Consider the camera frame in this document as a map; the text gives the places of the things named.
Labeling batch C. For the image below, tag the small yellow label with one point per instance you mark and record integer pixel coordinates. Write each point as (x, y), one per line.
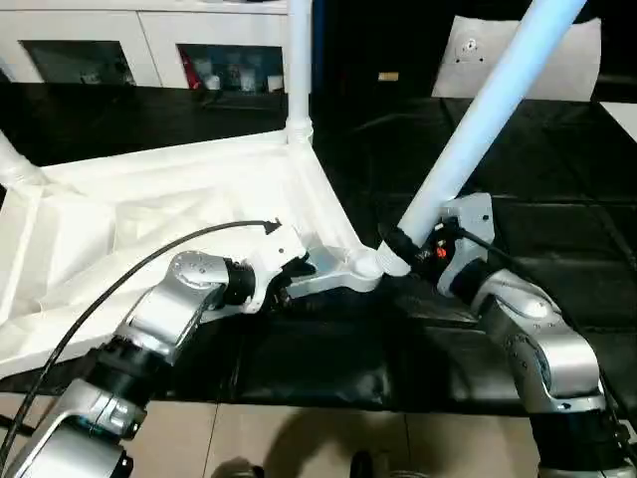
(388, 76)

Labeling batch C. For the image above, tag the white plastic table top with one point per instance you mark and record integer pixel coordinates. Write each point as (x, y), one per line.
(119, 219)

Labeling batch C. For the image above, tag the white plastic bag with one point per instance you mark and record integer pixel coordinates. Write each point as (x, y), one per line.
(557, 70)

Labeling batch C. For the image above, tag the white plastic table leg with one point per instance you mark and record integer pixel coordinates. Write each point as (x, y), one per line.
(12, 159)
(299, 70)
(478, 119)

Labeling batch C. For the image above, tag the small bottles on shelf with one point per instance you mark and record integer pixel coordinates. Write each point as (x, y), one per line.
(234, 72)

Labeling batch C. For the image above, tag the white cabinet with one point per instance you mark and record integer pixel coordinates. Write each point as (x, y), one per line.
(129, 35)

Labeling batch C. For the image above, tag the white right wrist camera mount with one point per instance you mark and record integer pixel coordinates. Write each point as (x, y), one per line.
(468, 224)

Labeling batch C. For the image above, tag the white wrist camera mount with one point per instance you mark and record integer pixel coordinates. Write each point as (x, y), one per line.
(274, 249)
(468, 224)

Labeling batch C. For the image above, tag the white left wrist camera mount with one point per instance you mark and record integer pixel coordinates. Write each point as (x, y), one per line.
(274, 249)

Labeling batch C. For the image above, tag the black work mat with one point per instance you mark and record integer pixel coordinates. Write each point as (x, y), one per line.
(557, 199)

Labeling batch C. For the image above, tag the white flat sheet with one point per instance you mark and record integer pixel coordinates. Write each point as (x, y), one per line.
(622, 118)

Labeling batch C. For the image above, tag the dark right robot foot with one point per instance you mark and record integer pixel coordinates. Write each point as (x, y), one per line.
(388, 467)

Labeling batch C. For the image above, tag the black cabinet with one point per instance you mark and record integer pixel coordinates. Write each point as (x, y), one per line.
(398, 40)

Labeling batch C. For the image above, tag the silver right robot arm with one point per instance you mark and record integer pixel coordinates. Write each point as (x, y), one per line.
(537, 339)

